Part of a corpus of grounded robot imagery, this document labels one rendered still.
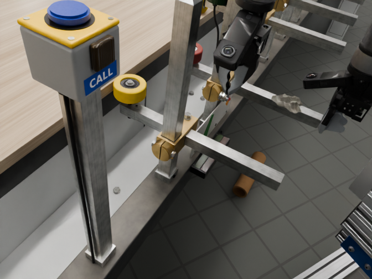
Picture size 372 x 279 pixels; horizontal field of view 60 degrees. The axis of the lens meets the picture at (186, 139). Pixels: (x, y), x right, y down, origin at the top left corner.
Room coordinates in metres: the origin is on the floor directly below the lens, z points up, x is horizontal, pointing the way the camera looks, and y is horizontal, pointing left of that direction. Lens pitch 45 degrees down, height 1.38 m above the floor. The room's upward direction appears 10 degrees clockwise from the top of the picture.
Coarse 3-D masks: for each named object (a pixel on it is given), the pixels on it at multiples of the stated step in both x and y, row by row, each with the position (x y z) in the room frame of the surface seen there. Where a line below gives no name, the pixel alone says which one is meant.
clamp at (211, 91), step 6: (210, 78) 0.77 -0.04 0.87; (210, 84) 0.74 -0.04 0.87; (216, 84) 0.74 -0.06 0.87; (204, 90) 0.73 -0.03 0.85; (210, 90) 0.73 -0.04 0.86; (216, 90) 0.72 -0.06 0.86; (222, 90) 0.74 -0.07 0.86; (204, 96) 0.73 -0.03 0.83; (210, 96) 0.72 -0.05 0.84; (216, 96) 0.72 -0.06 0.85
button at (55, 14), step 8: (64, 0) 0.31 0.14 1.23; (48, 8) 0.29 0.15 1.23; (56, 8) 0.29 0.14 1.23; (64, 8) 0.29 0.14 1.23; (72, 8) 0.30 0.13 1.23; (80, 8) 0.30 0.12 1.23; (88, 8) 0.31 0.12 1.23; (48, 16) 0.28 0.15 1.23; (56, 16) 0.28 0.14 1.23; (64, 16) 0.28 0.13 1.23; (72, 16) 0.28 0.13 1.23; (80, 16) 0.29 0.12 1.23; (88, 16) 0.29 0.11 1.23; (64, 24) 0.28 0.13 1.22; (72, 24) 0.28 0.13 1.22; (80, 24) 0.29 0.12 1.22
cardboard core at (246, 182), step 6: (252, 156) 1.28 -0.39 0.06; (258, 156) 1.28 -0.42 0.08; (264, 156) 1.29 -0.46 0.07; (264, 162) 1.27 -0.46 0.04; (240, 180) 1.08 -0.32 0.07; (246, 180) 1.09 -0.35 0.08; (252, 180) 1.11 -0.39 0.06; (234, 186) 1.05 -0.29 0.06; (240, 186) 1.04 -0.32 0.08; (246, 186) 1.05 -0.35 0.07; (234, 192) 1.04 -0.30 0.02; (240, 192) 1.06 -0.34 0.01; (246, 192) 1.02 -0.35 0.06
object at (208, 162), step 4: (224, 136) 0.72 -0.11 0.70; (224, 140) 0.71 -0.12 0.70; (228, 140) 0.71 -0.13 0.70; (224, 144) 0.69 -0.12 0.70; (208, 160) 0.61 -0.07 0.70; (212, 160) 0.62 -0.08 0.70; (204, 164) 0.59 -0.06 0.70; (208, 164) 0.60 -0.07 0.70; (200, 168) 0.58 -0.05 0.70; (204, 168) 0.58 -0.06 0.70; (208, 168) 0.58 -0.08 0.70
